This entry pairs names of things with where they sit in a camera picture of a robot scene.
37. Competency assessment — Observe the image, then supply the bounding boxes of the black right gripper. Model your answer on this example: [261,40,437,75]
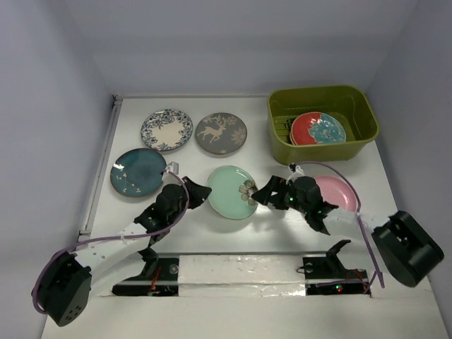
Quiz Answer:
[251,174,309,215]

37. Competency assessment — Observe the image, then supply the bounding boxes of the mint green flower plate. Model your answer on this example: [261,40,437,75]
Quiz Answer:
[206,165,258,220]

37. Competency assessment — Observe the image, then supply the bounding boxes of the pink plate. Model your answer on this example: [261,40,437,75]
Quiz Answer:
[314,175,357,212]

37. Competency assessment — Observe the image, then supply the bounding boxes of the dark teal blossom plate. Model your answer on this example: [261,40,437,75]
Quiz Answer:
[110,148,167,198]

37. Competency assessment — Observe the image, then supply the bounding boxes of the grey deer plate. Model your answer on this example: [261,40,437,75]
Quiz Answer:
[194,112,248,155]

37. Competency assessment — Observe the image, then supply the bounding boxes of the blue floral white plate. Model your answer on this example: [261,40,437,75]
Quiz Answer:
[141,109,194,151]

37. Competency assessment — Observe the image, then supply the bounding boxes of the red plate with teal flower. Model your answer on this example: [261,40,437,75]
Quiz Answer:
[290,112,347,145]

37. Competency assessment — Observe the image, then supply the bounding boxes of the woven bamboo round tray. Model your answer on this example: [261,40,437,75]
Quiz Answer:
[289,128,296,145]

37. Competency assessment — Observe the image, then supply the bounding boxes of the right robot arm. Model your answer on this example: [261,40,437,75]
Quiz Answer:
[251,176,444,287]

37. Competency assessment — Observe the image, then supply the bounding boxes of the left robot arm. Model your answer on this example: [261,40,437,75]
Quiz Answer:
[31,177,212,327]

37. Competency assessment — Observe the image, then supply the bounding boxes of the olive green plastic bin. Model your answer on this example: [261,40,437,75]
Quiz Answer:
[267,85,379,165]

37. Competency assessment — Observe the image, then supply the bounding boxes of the white foil-covered base panel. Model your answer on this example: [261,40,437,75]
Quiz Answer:
[178,254,306,297]

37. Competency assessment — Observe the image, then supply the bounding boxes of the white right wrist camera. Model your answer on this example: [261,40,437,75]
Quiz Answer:
[288,163,305,176]

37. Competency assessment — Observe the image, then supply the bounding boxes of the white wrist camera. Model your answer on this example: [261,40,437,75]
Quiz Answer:
[288,163,305,176]
[165,162,179,175]

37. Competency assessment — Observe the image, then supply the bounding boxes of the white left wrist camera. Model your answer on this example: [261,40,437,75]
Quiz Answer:
[165,162,179,175]

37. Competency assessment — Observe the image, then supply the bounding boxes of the aluminium table edge rail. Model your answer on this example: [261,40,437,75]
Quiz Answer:
[77,95,124,241]

